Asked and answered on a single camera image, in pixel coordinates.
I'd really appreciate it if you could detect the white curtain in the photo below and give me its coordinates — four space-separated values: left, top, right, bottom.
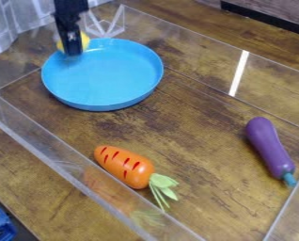
0 0 111 54

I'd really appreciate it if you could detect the round blue tray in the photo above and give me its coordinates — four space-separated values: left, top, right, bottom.
42 39 163 111

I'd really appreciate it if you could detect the black baseboard strip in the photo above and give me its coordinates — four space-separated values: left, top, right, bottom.
221 0 299 34

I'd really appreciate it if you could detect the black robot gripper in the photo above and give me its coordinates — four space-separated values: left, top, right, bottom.
54 0 90 56

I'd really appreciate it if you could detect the clear acrylic enclosure wall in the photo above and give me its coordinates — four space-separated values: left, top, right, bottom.
0 0 299 241

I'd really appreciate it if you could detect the yellow toy lemon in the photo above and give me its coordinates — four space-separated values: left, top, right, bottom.
57 31 91 53

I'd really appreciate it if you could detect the orange toy carrot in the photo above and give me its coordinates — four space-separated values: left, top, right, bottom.
95 145 179 209

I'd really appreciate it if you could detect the purple toy eggplant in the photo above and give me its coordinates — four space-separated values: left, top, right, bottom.
246 117 297 186

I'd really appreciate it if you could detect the blue box corner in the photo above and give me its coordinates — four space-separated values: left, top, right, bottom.
0 208 17 241

